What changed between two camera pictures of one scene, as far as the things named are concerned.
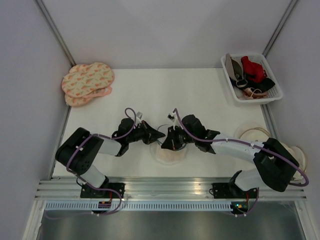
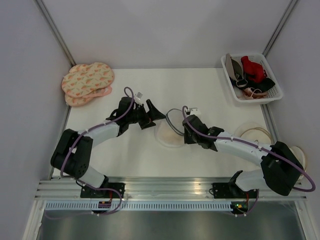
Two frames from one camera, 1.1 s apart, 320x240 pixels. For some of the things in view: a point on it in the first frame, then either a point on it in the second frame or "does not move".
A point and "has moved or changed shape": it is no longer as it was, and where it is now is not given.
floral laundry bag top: (82, 79) does not move
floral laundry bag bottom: (85, 100) does not move
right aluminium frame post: (279, 26) does not move
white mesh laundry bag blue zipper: (166, 156) has moved or changed shape
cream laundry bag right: (298, 154) does not move
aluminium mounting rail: (69, 189) does not move
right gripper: (170, 142) -> (186, 139)
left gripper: (151, 134) -> (154, 114)
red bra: (255, 69) does not move
